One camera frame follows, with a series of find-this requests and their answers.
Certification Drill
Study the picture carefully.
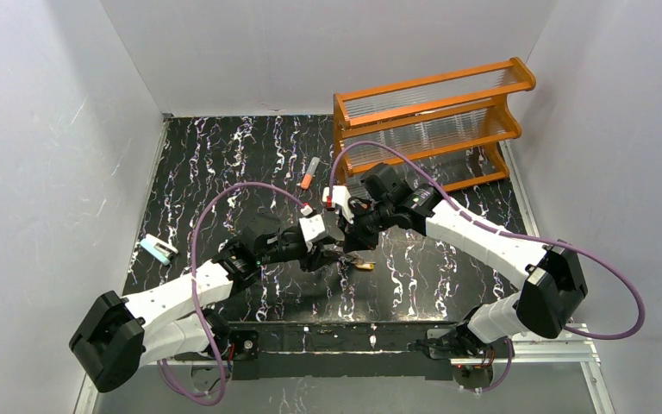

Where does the metal keyring holder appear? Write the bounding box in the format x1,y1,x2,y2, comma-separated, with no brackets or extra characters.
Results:
339,252,365,268

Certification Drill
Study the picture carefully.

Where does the yellow tagged key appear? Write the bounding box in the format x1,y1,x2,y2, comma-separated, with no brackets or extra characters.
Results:
354,261,375,271

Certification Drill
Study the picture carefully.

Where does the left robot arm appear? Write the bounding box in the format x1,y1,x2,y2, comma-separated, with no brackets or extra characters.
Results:
69,214,344,392

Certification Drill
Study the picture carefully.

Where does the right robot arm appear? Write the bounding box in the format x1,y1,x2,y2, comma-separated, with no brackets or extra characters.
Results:
322,163,588,348

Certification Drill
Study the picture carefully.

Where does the orange white marker pen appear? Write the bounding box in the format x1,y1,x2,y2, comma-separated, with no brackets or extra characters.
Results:
299,157,320,190

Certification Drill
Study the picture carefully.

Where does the orange wooden shelf rack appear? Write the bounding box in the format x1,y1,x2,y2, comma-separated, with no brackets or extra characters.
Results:
331,57,537,191

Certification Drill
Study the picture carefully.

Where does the light blue stapler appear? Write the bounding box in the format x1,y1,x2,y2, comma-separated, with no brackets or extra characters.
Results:
139,234,179,267

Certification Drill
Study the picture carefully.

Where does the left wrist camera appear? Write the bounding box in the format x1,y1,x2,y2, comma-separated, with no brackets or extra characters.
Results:
298,204,328,250

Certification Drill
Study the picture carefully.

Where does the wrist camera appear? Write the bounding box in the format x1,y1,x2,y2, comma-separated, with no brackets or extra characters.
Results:
298,204,328,250
321,185,354,223

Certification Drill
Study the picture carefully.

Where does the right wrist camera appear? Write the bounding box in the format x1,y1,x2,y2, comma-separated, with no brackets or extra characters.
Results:
321,185,354,223

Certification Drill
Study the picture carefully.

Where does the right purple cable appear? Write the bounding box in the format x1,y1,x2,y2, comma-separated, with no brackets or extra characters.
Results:
328,140,647,392

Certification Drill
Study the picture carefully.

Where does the purple cable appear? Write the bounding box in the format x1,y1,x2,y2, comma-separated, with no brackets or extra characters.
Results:
156,181,309,407
328,140,647,392

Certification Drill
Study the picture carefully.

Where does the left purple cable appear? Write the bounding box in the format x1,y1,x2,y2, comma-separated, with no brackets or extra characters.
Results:
156,181,309,407

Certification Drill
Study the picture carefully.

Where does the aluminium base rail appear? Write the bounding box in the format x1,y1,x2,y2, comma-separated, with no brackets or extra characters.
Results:
73,323,615,414

